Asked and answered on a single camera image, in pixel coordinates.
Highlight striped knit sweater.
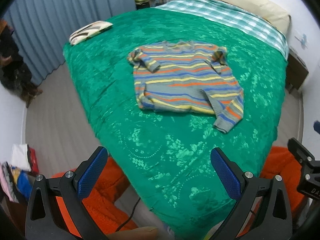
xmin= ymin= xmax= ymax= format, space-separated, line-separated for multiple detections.
xmin=127 ymin=41 xmax=244 ymax=133

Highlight stack of folded clothes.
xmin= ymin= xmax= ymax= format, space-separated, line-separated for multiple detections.
xmin=1 ymin=144 xmax=39 ymax=205

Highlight dark hanging clothes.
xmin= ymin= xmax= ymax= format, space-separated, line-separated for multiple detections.
xmin=1 ymin=19 xmax=42 ymax=107

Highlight person's hand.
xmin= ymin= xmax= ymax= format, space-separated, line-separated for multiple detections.
xmin=107 ymin=226 xmax=158 ymax=240

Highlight orange fuzzy garment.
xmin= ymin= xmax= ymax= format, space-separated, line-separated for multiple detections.
xmin=51 ymin=146 xmax=307 ymax=239

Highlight wooden nightstand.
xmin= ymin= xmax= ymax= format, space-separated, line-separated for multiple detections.
xmin=286 ymin=48 xmax=309 ymax=94

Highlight green floral bedspread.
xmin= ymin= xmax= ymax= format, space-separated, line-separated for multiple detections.
xmin=63 ymin=8 xmax=287 ymax=239

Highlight patterned small cushion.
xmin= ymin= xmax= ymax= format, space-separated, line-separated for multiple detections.
xmin=69 ymin=21 xmax=113 ymax=46

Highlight teal checkered sheet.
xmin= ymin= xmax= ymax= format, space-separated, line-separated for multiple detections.
xmin=156 ymin=0 xmax=289 ymax=59

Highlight blue-grey curtain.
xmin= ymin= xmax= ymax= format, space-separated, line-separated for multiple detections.
xmin=1 ymin=0 xmax=136 ymax=85

